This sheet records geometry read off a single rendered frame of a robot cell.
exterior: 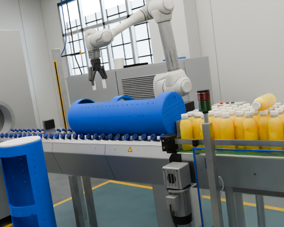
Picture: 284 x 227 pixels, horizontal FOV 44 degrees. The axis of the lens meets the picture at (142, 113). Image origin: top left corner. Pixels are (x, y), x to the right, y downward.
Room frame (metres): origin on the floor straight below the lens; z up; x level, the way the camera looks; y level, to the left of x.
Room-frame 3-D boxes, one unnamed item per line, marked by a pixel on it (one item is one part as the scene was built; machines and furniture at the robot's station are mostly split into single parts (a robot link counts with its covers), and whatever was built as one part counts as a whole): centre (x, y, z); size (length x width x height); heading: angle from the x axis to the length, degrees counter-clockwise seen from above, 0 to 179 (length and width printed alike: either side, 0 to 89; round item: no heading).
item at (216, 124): (1.92, -0.41, 1.00); 0.07 x 0.07 x 0.19
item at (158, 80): (2.90, -0.21, 1.23); 0.18 x 0.16 x 0.22; 31
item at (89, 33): (2.57, 0.28, 1.66); 0.13 x 0.11 x 0.16; 31
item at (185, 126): (2.01, -0.24, 1.00); 0.07 x 0.07 x 0.19
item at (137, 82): (4.74, 0.10, 0.72); 2.15 x 0.54 x 1.45; 47
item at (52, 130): (3.02, 0.81, 1.00); 0.10 x 0.04 x 0.15; 141
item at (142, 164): (2.84, 0.59, 0.79); 2.17 x 0.29 x 0.34; 51
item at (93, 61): (2.58, 0.28, 1.47); 0.08 x 0.07 x 0.09; 141
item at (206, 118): (1.67, -0.30, 1.18); 0.06 x 0.06 x 0.16
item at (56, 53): (3.38, 0.73, 0.85); 0.06 x 0.06 x 1.70; 51
